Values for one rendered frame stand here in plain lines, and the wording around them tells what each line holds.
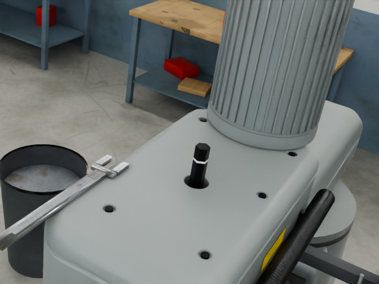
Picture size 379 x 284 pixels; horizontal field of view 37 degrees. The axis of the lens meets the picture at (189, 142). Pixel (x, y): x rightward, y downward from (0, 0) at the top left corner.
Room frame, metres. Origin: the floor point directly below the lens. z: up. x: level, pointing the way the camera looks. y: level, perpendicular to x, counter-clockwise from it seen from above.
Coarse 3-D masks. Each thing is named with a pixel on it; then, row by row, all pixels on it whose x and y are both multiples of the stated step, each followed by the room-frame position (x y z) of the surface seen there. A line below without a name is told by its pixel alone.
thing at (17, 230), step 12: (108, 156) 0.71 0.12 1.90; (96, 168) 0.68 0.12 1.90; (120, 168) 0.69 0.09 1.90; (84, 180) 0.64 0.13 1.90; (96, 180) 0.65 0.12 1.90; (72, 192) 0.61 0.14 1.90; (84, 192) 0.62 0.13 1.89; (48, 204) 0.58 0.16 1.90; (60, 204) 0.58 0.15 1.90; (36, 216) 0.55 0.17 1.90; (48, 216) 0.56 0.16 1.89; (12, 228) 0.52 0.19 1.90; (24, 228) 0.52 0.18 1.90; (0, 240) 0.50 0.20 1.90; (12, 240) 0.50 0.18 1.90
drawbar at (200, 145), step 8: (200, 144) 0.70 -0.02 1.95; (200, 152) 0.69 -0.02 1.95; (208, 152) 0.69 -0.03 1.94; (200, 160) 0.69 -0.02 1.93; (192, 168) 0.69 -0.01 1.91; (200, 168) 0.69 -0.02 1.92; (192, 176) 0.69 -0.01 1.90; (200, 176) 0.69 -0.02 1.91; (192, 184) 0.69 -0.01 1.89; (200, 184) 0.69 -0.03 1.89
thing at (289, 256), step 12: (324, 192) 0.86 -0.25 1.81; (312, 204) 0.82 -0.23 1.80; (324, 204) 0.83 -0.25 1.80; (300, 216) 0.79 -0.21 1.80; (312, 216) 0.78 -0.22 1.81; (324, 216) 0.81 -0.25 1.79; (300, 228) 0.74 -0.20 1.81; (312, 228) 0.75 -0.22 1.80; (288, 240) 0.71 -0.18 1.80; (300, 240) 0.71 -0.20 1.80; (276, 252) 0.69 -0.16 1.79; (288, 252) 0.68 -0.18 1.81; (300, 252) 0.69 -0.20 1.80; (276, 264) 0.65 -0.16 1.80; (288, 264) 0.65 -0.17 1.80; (264, 276) 0.62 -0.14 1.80; (276, 276) 0.62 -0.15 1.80; (288, 276) 0.64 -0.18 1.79
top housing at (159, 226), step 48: (144, 144) 0.78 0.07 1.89; (192, 144) 0.80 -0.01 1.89; (240, 144) 0.83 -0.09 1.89; (96, 192) 0.63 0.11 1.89; (144, 192) 0.65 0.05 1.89; (192, 192) 0.67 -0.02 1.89; (240, 192) 0.69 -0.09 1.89; (288, 192) 0.72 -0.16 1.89; (48, 240) 0.54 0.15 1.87; (96, 240) 0.53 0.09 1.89; (144, 240) 0.55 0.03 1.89; (192, 240) 0.56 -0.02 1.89; (240, 240) 0.58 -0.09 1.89
